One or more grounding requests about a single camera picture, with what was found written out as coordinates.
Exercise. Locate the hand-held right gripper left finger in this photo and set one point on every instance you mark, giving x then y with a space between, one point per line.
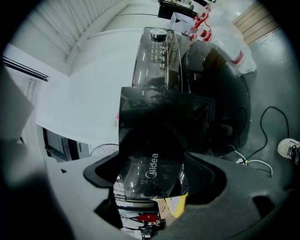
77 187

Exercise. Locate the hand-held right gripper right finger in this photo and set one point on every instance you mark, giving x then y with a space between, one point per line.
222 211

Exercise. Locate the black glossy detergent drawer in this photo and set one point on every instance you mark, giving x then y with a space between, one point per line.
161 117

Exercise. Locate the round washing machine door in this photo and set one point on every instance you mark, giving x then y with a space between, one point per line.
220 79

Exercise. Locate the black washing machine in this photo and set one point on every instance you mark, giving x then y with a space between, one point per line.
150 58

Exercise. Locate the yellow sheet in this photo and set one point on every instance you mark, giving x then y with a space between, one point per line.
179 206

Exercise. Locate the black framed cabinet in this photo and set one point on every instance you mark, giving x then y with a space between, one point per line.
58 144

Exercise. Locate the person's white sneaker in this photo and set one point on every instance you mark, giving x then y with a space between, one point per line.
287 148

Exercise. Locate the clear plastic wrapped bundle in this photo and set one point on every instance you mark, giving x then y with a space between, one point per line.
234 44

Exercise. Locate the silver control knob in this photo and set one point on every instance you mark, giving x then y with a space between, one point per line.
158 34

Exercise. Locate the red plastic fixture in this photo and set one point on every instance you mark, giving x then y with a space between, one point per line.
201 25

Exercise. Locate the wooden slat panel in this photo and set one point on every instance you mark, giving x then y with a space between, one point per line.
256 23

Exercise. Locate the white box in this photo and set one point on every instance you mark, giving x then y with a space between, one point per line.
179 20

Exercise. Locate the black box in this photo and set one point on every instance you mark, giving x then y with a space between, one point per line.
172 10

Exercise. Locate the black ceiling rail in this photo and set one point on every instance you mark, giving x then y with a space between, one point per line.
25 68

